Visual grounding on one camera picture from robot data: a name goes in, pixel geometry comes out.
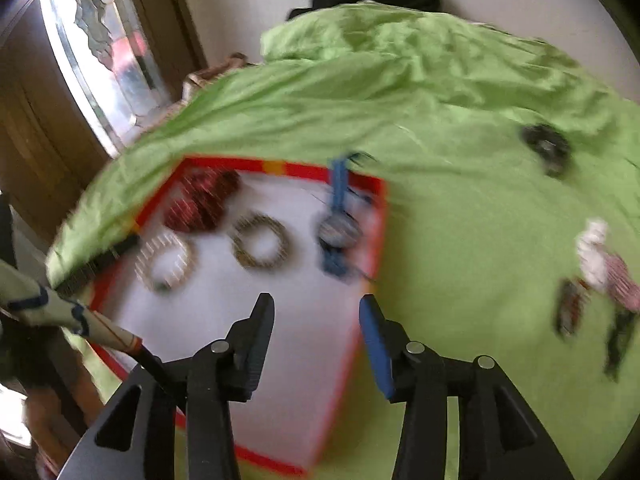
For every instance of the red bangle set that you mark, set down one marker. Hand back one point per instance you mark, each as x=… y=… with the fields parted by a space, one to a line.
x=200 y=200

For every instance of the blue wristwatch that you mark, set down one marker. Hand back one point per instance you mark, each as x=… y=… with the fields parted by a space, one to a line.
x=337 y=227

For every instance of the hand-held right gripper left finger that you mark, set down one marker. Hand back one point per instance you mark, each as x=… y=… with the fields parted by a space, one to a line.
x=256 y=342

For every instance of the pink striped hair accessory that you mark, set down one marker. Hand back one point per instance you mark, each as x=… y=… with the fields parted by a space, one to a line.
x=624 y=285

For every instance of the dark bangle stack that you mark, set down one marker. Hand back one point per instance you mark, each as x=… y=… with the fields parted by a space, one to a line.
x=546 y=146

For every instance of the wooden window frame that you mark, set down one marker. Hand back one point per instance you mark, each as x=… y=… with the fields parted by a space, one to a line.
x=30 y=125

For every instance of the black comb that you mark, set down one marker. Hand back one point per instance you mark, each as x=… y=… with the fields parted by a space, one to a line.
x=95 y=266

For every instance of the gold bangle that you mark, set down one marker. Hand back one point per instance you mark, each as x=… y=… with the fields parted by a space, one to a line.
x=260 y=241

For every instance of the dark red hair clip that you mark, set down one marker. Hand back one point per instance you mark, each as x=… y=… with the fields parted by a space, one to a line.
x=570 y=307

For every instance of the red-edged white tray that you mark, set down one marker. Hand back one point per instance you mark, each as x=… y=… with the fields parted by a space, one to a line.
x=280 y=320

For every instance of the brown patterned cloth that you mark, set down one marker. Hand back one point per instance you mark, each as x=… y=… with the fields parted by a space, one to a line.
x=210 y=74

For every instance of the person's left forearm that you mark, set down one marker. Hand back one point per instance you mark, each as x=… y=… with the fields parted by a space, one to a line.
x=55 y=405

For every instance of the green bed sheet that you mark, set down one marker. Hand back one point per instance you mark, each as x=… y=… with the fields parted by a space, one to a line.
x=475 y=220

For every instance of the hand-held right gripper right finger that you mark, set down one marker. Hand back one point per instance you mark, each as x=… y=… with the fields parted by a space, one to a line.
x=372 y=335

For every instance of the patterned glass window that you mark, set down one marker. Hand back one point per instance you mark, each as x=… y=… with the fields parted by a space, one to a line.
x=100 y=55

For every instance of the white beaded bangle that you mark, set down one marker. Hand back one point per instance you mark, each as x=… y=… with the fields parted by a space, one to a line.
x=166 y=261

